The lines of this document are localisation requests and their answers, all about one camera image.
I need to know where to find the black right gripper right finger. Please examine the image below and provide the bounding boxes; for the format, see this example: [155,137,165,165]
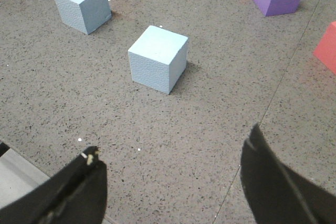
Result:
[240,124,335,223]

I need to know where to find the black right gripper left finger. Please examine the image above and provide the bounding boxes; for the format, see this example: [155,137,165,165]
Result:
[1,146,107,223]

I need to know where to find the smooth light blue foam block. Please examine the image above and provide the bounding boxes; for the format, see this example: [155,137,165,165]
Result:
[128,25,188,94]

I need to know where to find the textured light blue foam block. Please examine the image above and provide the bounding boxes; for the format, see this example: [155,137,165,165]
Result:
[54,0,112,35]

